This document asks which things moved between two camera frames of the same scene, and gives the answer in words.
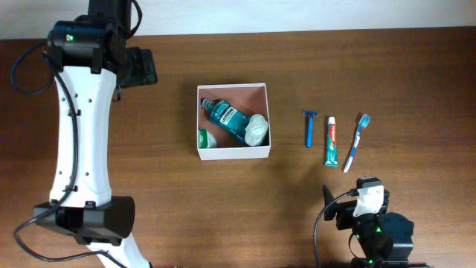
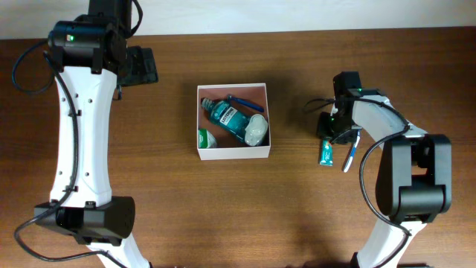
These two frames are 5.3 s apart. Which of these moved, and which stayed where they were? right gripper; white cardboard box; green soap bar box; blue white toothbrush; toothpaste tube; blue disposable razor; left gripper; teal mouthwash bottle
Moved: toothpaste tube; blue disposable razor; right gripper
Stayed: blue white toothbrush; left gripper; green soap bar box; white cardboard box; teal mouthwash bottle
